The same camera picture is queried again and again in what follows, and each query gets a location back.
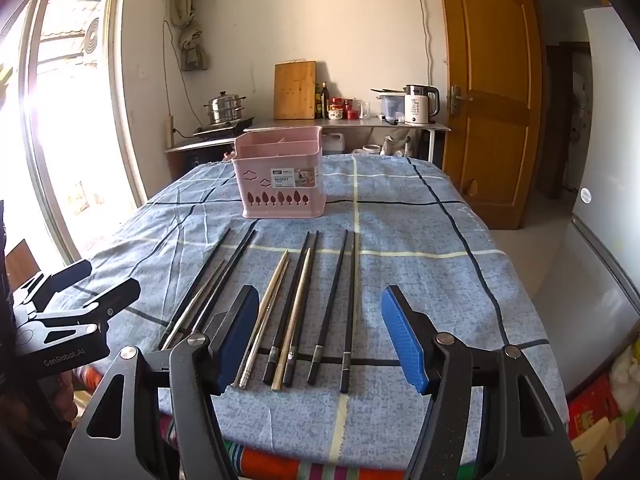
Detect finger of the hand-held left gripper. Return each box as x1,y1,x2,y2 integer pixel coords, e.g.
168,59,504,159
30,277,142,336
10,259,94,313

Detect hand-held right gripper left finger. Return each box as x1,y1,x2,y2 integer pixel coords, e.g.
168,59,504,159
57,285,261,480

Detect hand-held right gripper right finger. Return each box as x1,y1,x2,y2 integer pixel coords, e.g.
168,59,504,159
381,285,583,480

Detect beige chopstick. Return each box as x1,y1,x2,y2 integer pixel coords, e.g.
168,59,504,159
230,250,289,389
239,252,292,390

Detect silver metal chopstick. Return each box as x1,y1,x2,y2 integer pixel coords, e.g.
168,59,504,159
172,260,228,345

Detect light wooden chopstick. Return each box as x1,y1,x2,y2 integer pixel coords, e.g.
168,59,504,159
271,247,312,392

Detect chopsticks pair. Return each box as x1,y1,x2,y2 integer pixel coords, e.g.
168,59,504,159
164,259,226,350

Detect pink plastic utensil basket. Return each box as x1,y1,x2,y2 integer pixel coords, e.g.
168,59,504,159
231,126,323,219

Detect person's left hand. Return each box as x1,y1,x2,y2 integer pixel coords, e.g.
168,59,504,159
47,367,80,423

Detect blue checked tablecloth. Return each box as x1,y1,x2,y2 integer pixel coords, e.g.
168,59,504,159
70,152,571,468

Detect colourful striped cloth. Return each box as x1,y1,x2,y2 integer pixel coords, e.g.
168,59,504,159
75,365,476,480

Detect low wooden side table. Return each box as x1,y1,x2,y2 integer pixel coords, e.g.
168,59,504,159
165,135,246,181

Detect red cardboard box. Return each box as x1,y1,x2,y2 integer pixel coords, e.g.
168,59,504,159
567,372,626,461

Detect plastic bags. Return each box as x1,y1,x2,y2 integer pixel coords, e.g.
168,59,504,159
381,135,413,158

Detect black induction cooker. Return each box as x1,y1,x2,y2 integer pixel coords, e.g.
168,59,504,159
192,116,256,137

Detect steel steamer pot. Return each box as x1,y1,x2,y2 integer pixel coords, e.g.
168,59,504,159
203,91,247,127

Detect steel kitchen table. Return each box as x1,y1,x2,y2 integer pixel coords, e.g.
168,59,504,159
242,117,452,166

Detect white electric kettle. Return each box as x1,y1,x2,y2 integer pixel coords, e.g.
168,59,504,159
402,84,441,126

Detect clear water filter pitcher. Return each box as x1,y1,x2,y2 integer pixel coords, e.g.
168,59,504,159
372,87,407,122

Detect orange wooden door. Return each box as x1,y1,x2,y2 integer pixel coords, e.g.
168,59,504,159
435,0,543,231

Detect outdoor fan unit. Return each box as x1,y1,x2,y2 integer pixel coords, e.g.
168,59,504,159
82,17,101,56

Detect bamboo cutting board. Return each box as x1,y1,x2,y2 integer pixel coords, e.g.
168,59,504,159
273,60,318,121

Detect beige hanging cloth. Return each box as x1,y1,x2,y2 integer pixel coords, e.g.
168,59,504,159
167,0,208,72

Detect silver refrigerator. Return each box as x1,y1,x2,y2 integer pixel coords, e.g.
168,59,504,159
565,5,640,401

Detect white window frame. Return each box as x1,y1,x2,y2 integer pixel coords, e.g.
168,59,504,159
0,0,151,271

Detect metal door handle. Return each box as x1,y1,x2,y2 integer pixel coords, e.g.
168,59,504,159
447,85,473,116

